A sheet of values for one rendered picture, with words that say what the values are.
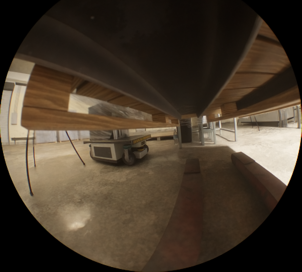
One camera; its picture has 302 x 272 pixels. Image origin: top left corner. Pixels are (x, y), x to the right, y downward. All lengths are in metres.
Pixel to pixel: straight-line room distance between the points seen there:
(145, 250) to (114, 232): 0.16
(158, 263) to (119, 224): 0.29
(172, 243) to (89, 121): 0.39
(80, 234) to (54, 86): 0.55
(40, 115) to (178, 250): 0.42
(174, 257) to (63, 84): 0.45
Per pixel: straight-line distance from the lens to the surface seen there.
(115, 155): 1.18
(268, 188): 0.60
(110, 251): 0.49
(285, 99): 0.29
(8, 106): 8.95
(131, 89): 0.15
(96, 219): 0.60
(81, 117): 0.18
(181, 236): 0.37
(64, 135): 6.84
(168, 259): 0.35
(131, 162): 1.17
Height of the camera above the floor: 0.44
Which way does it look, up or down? 4 degrees up
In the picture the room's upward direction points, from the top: 6 degrees counter-clockwise
